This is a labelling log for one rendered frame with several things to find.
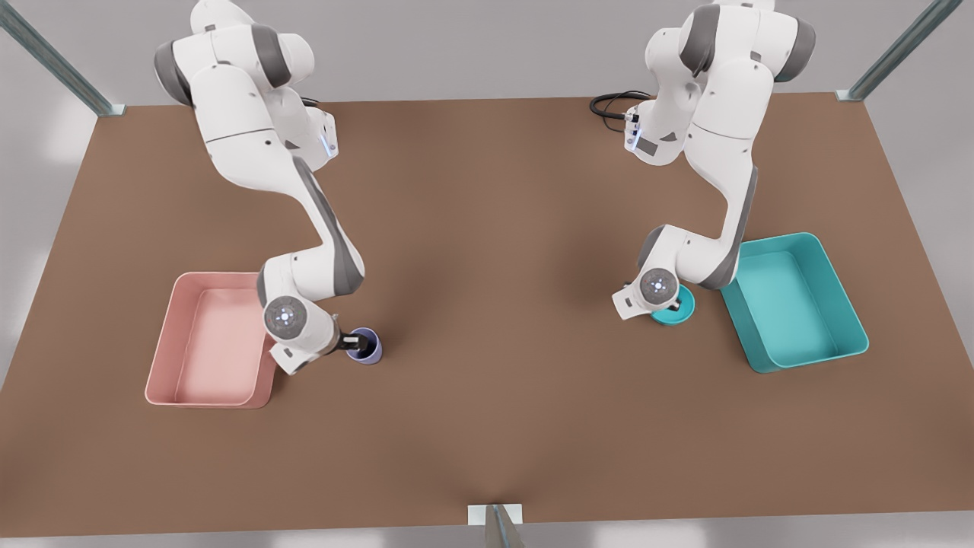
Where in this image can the teal bowl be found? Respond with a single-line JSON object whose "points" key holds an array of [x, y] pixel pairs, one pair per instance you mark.
{"points": [[679, 313]]}

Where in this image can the lavender purple cup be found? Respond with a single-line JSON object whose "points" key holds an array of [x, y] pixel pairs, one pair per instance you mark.
{"points": [[368, 348]]}

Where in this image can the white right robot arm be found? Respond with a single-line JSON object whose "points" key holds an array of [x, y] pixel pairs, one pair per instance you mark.
{"points": [[251, 129]]}

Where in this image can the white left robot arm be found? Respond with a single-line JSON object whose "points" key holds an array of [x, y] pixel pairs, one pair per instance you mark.
{"points": [[715, 99]]}

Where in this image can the teal rectangular box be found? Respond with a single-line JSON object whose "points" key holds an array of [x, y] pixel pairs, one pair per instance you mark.
{"points": [[791, 301]]}

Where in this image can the pink rectangular box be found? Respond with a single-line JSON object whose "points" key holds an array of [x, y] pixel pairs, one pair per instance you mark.
{"points": [[217, 342]]}

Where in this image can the silver frame post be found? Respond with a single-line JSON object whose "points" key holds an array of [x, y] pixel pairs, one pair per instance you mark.
{"points": [[53, 59], [498, 525], [898, 49]]}

